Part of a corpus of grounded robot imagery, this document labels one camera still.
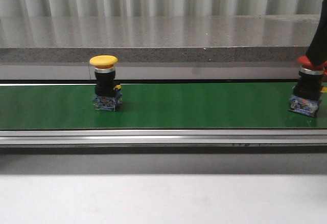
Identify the aluminium conveyor frame rail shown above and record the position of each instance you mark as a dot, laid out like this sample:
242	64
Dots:
161	137

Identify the grey speckled stone counter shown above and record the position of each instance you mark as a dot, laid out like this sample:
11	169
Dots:
155	47

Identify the green conveyor belt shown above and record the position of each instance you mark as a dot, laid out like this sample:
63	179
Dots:
173	105

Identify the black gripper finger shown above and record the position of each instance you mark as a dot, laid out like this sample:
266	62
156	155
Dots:
316	52

